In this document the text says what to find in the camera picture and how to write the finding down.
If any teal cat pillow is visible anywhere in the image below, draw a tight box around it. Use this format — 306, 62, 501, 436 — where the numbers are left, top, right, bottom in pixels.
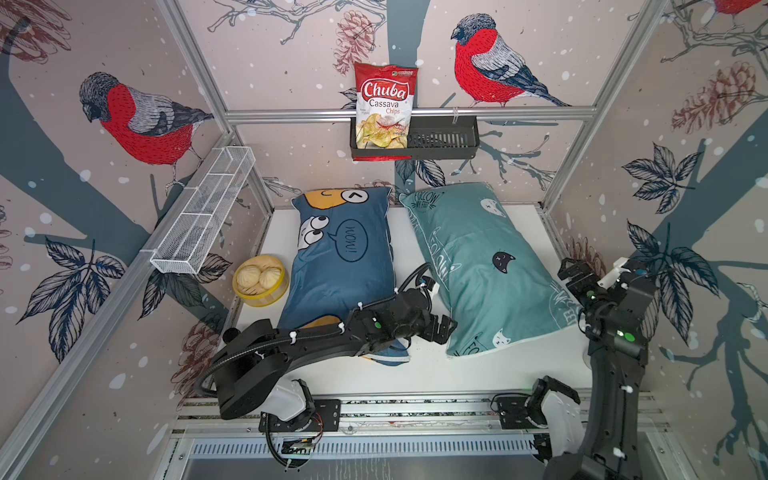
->
400, 183, 580, 357

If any blue cartoon pillow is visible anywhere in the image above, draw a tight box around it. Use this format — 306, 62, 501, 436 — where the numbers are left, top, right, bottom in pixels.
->
278, 186, 396, 330

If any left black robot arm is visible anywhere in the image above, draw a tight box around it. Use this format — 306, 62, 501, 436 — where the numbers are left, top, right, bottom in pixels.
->
194, 287, 457, 420

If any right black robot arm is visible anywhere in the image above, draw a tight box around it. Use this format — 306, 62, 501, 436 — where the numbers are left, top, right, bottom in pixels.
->
526, 258, 657, 479

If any right white bun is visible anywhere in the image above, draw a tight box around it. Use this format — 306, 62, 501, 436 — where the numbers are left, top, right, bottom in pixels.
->
259, 267, 283, 290

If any white bun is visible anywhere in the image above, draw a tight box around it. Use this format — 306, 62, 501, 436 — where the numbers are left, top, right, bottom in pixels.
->
235, 265, 262, 292
259, 267, 283, 290

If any yellow bowl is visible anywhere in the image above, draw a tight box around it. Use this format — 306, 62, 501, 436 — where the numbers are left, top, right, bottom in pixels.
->
232, 255, 289, 307

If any left white bun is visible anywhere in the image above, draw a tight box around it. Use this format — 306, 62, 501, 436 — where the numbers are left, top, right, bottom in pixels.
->
235, 265, 262, 292

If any small black-capped jar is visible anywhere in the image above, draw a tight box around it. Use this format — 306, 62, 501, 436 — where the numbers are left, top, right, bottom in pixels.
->
222, 327, 241, 344

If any red Chuba chips bag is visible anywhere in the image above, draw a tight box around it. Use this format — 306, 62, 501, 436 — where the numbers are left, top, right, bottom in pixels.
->
351, 63, 418, 161

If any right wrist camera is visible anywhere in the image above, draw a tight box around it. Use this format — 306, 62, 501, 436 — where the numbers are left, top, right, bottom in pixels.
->
597, 257, 629, 290

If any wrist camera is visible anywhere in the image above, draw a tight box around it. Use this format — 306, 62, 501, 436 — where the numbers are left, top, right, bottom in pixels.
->
597, 257, 629, 290
418, 276, 440, 298

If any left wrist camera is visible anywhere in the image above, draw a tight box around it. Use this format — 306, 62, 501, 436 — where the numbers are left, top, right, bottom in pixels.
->
418, 276, 440, 298

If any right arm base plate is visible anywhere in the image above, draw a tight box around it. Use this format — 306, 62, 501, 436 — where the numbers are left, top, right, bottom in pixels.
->
490, 392, 539, 430

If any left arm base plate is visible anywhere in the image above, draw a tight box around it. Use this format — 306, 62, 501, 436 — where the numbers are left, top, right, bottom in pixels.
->
258, 399, 341, 433

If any black wall basket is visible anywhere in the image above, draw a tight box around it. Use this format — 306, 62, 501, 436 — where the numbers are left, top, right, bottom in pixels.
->
349, 116, 480, 161

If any white wire mesh basket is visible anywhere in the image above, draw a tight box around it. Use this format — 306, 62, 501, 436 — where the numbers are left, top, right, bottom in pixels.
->
150, 146, 255, 275

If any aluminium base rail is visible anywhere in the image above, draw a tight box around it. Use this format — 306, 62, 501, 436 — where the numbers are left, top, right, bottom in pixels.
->
173, 392, 667, 436

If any aluminium frame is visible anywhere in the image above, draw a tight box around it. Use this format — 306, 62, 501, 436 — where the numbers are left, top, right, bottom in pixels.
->
1, 1, 664, 479

